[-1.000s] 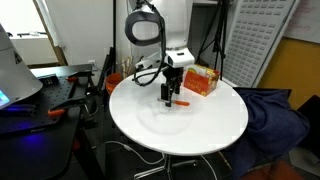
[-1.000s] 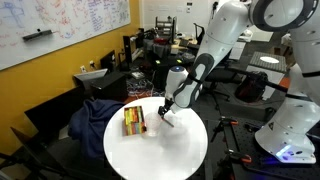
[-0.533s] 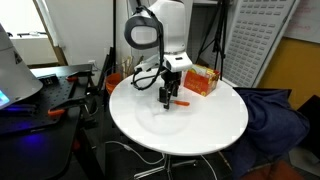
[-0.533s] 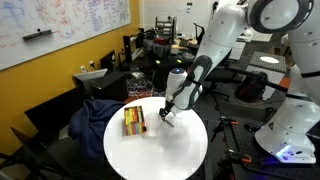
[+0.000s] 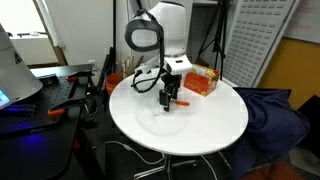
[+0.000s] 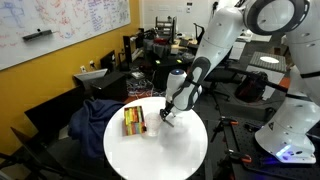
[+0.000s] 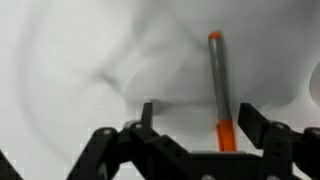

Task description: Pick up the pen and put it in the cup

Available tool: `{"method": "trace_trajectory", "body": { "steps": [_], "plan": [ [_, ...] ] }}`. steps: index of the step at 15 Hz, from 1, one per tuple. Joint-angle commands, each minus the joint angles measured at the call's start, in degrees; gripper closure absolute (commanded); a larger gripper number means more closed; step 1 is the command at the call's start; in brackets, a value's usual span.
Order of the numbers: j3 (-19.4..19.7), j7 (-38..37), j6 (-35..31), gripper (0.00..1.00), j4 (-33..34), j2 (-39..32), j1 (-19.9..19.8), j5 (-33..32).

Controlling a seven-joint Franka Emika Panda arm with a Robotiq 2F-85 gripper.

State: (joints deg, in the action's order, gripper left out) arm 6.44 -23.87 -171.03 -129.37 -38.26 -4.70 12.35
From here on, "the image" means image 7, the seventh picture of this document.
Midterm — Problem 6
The grey pen with orange cap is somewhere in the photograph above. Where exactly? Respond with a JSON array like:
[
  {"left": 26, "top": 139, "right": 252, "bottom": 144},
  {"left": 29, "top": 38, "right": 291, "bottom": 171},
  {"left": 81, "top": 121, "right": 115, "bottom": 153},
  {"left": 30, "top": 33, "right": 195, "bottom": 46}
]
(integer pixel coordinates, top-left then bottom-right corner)
[{"left": 207, "top": 30, "right": 238, "bottom": 153}]

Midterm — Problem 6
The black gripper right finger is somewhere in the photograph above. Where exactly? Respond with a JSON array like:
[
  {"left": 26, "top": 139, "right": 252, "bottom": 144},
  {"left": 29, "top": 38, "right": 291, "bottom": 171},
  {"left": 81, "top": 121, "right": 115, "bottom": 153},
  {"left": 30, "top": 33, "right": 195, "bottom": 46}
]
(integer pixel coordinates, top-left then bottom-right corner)
[{"left": 237, "top": 102, "right": 269, "bottom": 150}]

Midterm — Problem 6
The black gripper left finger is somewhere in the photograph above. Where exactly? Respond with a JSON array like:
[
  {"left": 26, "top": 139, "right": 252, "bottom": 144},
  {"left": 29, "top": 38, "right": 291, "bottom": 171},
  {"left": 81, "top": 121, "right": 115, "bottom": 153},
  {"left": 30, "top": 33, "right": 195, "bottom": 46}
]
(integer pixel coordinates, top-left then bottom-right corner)
[{"left": 139, "top": 101, "right": 154, "bottom": 130}]

